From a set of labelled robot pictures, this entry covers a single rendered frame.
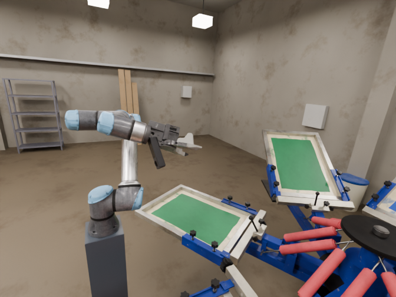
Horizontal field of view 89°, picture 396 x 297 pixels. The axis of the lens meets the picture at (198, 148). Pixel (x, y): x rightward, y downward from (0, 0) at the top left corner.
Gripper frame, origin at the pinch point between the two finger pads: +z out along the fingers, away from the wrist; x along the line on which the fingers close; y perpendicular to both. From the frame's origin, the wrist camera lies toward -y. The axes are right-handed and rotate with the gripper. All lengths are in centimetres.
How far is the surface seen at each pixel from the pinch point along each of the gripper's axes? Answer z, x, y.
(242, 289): 43, 20, -53
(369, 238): 90, -9, -20
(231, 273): 41, 28, -49
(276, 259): 80, 39, -43
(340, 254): 82, -1, -29
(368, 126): 340, 121, 160
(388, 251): 89, -16, -24
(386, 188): 170, 22, 20
